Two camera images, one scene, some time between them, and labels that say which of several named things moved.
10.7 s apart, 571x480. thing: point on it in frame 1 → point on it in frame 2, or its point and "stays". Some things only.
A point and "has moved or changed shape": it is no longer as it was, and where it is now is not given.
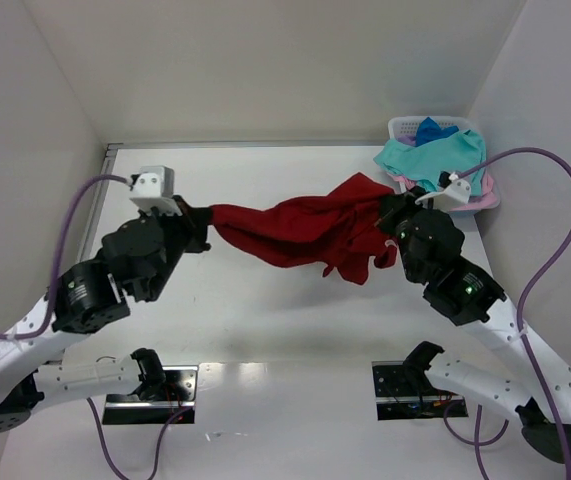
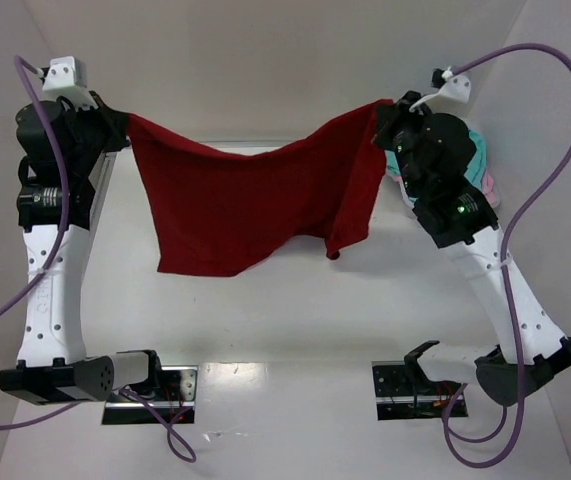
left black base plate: [182, 396] stays
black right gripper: [395, 210] → [391, 118]
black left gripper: [188, 226] → [106, 123]
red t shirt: [336, 228] has moved or changed shape
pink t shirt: [488, 200] stays
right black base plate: [405, 392] stays
